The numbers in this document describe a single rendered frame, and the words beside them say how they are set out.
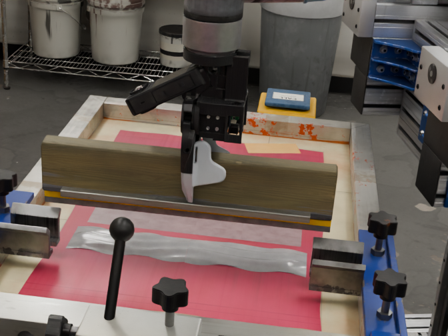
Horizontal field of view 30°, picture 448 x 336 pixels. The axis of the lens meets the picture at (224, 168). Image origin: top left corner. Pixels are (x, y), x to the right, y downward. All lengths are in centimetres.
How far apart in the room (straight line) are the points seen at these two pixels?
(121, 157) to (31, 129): 308
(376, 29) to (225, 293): 86
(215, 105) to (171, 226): 32
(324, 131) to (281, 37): 266
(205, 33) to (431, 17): 93
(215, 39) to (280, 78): 337
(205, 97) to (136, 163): 14
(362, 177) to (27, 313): 71
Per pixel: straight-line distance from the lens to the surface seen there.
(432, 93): 145
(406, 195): 380
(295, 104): 186
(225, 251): 127
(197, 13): 104
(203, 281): 120
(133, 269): 122
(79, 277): 121
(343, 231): 138
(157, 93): 110
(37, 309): 99
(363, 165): 154
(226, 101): 109
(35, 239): 120
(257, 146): 166
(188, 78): 108
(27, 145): 404
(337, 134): 170
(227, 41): 105
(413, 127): 187
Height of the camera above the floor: 160
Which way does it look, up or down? 25 degrees down
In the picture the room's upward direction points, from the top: 4 degrees clockwise
